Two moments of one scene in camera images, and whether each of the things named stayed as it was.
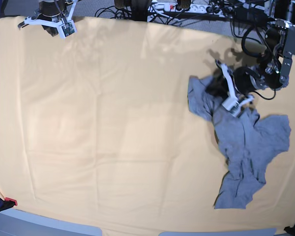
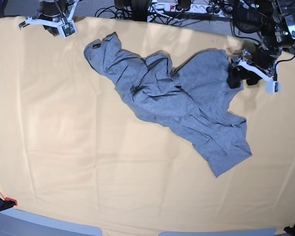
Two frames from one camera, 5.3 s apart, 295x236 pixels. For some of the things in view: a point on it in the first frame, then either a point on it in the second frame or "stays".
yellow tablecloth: (99, 129) stays
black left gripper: (50, 10) stays
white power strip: (168, 7) stays
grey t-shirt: (247, 147) to (192, 103)
